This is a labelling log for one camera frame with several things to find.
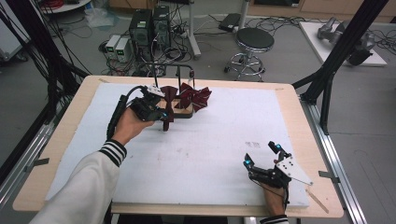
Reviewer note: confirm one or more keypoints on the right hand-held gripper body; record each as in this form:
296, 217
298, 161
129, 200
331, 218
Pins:
292, 169

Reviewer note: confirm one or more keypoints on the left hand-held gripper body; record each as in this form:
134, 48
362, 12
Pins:
144, 107

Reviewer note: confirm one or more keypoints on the plain dark red bow tie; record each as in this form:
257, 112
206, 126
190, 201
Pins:
169, 99

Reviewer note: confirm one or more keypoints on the black rack with wooden base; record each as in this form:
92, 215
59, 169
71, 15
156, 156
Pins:
186, 115

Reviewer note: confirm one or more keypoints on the striped dark red bow tie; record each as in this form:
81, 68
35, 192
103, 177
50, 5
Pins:
196, 96

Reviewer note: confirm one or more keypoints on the person's left hand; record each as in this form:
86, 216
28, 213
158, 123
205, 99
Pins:
129, 126

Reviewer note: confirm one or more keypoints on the person's right hand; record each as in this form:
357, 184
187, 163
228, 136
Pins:
275, 200

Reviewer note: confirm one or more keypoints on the thin wooden stick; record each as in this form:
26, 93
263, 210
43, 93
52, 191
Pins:
317, 201

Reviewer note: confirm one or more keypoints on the light wooden table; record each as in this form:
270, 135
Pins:
290, 105

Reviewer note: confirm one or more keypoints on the white foam mat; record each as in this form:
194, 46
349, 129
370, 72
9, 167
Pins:
202, 155

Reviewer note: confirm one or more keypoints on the white power supply unit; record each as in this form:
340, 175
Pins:
112, 43
122, 49

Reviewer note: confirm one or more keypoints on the black computer tower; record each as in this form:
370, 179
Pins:
140, 31
162, 25

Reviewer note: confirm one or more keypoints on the white table leg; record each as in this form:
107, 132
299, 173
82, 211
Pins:
243, 14
193, 34

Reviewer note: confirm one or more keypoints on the clear plastic bag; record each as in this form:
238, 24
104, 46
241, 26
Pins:
100, 18

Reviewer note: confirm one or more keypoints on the black round stool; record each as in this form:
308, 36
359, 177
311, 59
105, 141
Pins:
255, 39

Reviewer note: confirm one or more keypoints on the white floor board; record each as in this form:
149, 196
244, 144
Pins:
314, 40

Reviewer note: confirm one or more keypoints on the flat black box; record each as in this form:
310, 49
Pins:
229, 22

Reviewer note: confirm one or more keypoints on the round white table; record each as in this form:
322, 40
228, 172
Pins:
67, 6

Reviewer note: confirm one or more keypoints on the grey equipment case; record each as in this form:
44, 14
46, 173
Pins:
9, 40

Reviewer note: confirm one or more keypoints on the grey metal bracket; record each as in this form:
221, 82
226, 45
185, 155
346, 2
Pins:
328, 176
37, 164

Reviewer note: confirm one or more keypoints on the aluminium rail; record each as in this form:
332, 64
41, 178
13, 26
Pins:
18, 174
339, 174

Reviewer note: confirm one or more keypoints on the black metal frame post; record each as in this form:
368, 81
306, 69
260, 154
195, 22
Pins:
348, 40

